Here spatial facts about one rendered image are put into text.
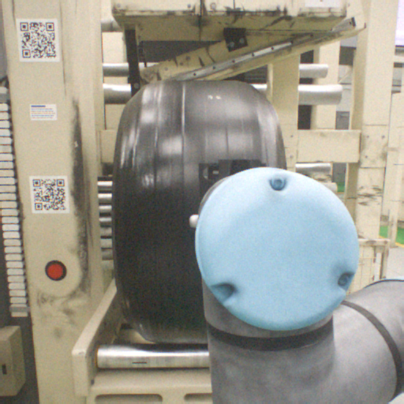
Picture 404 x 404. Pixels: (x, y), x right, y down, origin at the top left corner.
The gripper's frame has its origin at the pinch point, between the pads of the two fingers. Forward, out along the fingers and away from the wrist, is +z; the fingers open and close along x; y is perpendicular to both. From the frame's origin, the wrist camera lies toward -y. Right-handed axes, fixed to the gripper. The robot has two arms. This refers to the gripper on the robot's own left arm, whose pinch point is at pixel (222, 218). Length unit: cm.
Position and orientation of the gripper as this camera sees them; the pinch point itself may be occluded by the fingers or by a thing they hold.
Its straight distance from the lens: 50.9
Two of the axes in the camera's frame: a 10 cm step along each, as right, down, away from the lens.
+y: 0.0, -10.0, -0.6
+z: -0.2, -0.6, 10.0
